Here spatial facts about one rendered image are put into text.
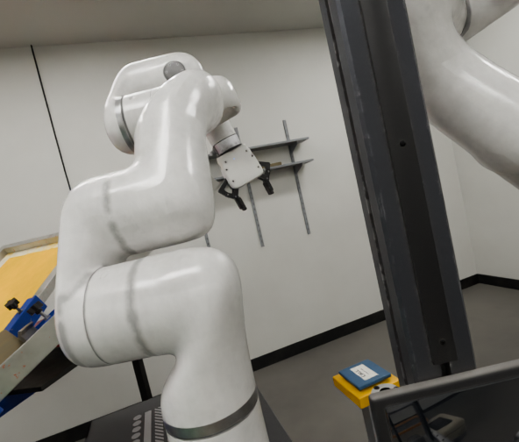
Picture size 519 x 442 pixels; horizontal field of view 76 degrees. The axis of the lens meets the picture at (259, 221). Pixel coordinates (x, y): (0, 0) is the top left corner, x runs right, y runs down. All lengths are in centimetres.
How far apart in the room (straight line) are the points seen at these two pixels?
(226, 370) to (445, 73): 37
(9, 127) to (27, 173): 35
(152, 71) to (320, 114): 293
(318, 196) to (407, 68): 298
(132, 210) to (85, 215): 5
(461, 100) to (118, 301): 40
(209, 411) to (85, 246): 19
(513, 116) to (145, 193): 37
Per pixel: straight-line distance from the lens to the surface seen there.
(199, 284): 29
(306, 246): 322
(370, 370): 103
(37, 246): 212
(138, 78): 61
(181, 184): 35
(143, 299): 31
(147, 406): 120
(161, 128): 39
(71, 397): 324
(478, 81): 44
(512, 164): 44
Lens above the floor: 148
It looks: 3 degrees down
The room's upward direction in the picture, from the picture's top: 13 degrees counter-clockwise
